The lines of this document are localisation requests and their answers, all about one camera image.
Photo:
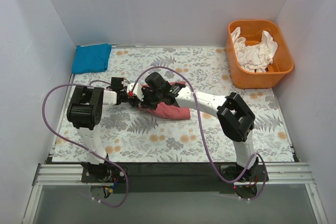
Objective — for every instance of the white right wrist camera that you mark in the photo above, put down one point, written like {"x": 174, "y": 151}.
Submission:
{"x": 134, "y": 90}

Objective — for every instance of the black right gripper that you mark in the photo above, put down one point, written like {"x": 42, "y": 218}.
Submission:
{"x": 146, "y": 99}

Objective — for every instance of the orange plastic basket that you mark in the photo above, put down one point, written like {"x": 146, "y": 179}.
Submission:
{"x": 252, "y": 31}

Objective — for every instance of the white t shirts in basket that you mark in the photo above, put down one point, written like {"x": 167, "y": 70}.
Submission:
{"x": 255, "y": 58}

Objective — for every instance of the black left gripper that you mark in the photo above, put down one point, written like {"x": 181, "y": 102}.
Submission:
{"x": 135, "y": 102}

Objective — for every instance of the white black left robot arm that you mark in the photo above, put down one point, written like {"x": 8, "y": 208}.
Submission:
{"x": 85, "y": 113}

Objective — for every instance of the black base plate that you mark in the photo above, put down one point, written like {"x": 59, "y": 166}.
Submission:
{"x": 161, "y": 177}

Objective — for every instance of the floral table mat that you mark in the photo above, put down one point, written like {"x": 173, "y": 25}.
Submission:
{"x": 131, "y": 135}

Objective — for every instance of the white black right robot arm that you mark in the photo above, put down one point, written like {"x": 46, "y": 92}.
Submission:
{"x": 234, "y": 115}

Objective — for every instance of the red t shirt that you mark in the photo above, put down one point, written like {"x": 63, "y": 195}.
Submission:
{"x": 170, "y": 112}

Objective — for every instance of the aluminium frame rail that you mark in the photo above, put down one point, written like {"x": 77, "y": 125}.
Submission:
{"x": 71, "y": 174}

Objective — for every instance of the folded blue t shirt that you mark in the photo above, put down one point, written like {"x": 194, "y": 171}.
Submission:
{"x": 93, "y": 58}

